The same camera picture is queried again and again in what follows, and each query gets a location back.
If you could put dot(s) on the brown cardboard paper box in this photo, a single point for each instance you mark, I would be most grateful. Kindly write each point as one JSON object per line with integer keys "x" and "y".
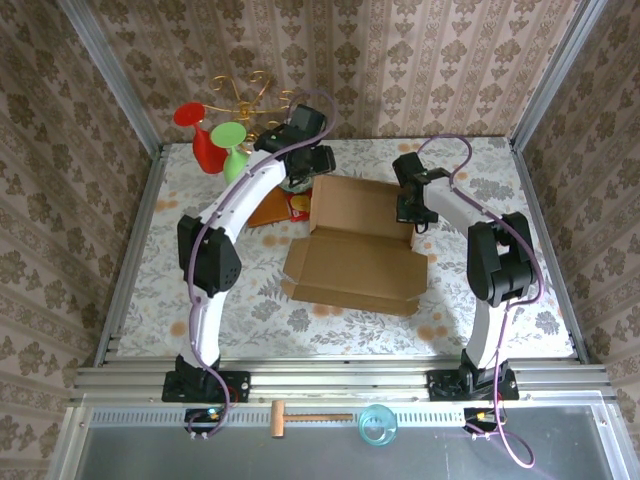
{"x": 360, "y": 265}

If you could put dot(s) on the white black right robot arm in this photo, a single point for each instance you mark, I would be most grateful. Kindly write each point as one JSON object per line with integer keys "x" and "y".
{"x": 500, "y": 265}

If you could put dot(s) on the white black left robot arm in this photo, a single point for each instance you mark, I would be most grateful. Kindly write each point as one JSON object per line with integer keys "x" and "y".
{"x": 210, "y": 260}

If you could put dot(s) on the red snack packet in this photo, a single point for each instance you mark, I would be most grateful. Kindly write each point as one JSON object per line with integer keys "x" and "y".
{"x": 299, "y": 206}

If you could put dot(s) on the brown wooden rack base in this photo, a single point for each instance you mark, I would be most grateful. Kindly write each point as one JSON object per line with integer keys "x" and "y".
{"x": 270, "y": 212}

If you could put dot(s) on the green plastic wine glass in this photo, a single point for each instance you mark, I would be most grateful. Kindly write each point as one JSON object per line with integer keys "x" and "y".
{"x": 235, "y": 162}

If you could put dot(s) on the red plastic wine glass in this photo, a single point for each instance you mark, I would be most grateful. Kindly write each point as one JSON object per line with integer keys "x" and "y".
{"x": 207, "y": 150}

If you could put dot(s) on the floral table cloth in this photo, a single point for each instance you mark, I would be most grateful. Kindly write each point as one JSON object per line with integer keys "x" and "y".
{"x": 350, "y": 335}

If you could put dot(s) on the blue glass cup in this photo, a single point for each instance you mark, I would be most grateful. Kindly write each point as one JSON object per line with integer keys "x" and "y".
{"x": 378, "y": 425}

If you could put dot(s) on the wooden mallet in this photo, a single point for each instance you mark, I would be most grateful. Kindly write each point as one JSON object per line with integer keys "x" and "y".
{"x": 278, "y": 419}

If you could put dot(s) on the grey metal panel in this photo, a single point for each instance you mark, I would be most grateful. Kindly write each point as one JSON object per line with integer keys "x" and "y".
{"x": 300, "y": 460}

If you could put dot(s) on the aluminium frame side rail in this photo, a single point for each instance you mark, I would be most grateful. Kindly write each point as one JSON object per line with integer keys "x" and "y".
{"x": 130, "y": 250}
{"x": 565, "y": 215}

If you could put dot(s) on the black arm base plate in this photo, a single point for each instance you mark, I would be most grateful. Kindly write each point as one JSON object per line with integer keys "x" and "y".
{"x": 440, "y": 386}
{"x": 240, "y": 386}

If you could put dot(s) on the aluminium frame cross rail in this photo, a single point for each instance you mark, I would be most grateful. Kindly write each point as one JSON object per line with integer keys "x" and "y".
{"x": 340, "y": 382}

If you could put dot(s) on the aluminium frame post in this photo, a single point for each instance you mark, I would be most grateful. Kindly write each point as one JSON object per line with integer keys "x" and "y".
{"x": 107, "y": 75}
{"x": 555, "y": 75}

